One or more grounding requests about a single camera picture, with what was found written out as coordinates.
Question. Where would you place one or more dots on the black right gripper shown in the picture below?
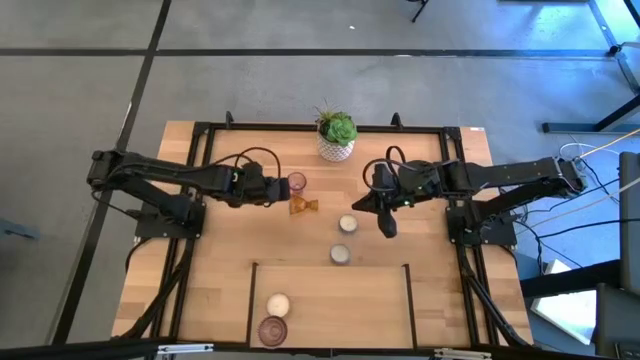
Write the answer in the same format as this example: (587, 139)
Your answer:
(420, 185)

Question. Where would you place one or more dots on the grey floor object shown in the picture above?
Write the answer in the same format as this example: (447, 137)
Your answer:
(15, 230)

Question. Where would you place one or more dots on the small purple glass candle holder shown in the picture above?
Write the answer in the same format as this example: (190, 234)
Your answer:
(297, 182)

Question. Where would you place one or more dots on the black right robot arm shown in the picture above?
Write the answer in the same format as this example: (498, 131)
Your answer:
(500, 175)

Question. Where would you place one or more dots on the white candle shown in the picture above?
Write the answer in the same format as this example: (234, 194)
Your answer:
(340, 254)
(348, 223)
(278, 305)

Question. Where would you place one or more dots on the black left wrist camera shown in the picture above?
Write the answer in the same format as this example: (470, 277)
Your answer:
(253, 174)

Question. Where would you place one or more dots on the silver metal bracket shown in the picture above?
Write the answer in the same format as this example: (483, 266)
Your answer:
(185, 348)
(462, 354)

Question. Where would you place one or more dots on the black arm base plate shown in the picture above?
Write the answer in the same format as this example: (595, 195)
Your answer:
(500, 235)
(150, 227)

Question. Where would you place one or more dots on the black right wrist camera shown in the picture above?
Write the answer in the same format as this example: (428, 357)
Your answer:
(383, 178)

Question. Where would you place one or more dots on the black front frame beam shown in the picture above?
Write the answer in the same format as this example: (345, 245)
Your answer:
(100, 350)

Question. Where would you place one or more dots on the black stand leg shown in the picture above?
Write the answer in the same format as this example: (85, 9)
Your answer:
(419, 12)

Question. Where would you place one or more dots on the white panel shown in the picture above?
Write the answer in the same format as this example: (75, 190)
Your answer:
(565, 310)

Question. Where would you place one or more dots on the grey upright panel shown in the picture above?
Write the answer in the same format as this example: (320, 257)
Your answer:
(631, 225)

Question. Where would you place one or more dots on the black bar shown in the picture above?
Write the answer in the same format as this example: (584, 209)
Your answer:
(570, 282)

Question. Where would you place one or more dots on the succulent in white pot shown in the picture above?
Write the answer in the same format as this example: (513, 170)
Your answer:
(336, 137)

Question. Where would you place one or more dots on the black aluminium table frame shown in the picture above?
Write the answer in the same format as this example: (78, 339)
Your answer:
(280, 126)

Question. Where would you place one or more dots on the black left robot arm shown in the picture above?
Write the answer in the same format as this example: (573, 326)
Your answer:
(165, 167)

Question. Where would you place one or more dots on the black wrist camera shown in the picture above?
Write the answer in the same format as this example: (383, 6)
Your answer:
(383, 178)
(253, 174)

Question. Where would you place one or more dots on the black desk frame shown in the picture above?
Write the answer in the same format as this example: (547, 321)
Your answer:
(575, 128)

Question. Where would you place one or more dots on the amber ribbed glass candle holder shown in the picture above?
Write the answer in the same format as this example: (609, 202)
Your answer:
(301, 205)

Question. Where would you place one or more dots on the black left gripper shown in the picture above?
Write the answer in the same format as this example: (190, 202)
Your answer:
(250, 197)

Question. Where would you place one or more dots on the grey box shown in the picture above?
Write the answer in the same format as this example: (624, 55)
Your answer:
(620, 320)

